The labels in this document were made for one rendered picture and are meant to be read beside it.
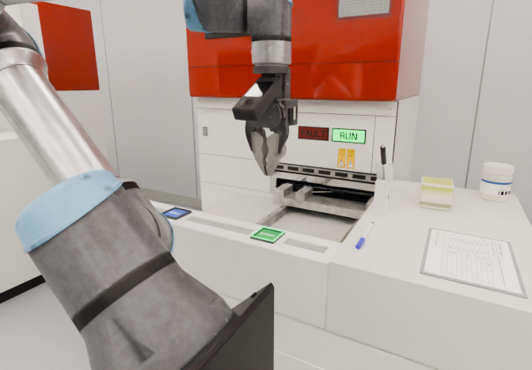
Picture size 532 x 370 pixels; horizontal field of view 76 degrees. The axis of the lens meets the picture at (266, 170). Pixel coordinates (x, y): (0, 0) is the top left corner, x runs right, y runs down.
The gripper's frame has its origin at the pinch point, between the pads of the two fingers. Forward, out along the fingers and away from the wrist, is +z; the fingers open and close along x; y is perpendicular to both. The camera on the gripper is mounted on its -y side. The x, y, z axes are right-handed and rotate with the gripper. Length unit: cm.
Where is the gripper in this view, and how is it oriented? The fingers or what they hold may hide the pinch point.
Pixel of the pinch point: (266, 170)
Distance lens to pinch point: 68.6
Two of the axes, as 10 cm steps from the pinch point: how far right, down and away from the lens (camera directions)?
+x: -8.8, -1.2, 4.7
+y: 4.8, -2.2, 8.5
